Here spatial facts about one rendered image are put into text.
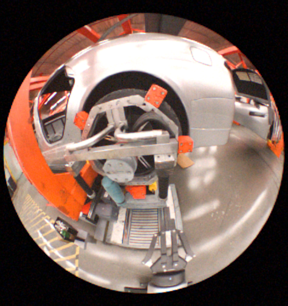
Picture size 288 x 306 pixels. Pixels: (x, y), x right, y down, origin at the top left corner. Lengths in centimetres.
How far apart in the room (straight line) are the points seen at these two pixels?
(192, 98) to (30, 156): 97
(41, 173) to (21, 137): 23
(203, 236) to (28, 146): 155
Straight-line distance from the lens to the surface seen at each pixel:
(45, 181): 61
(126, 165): 33
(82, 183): 42
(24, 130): 60
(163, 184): 28
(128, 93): 49
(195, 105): 62
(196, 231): 117
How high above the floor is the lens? 108
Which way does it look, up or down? 32 degrees down
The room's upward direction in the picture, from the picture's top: 9 degrees counter-clockwise
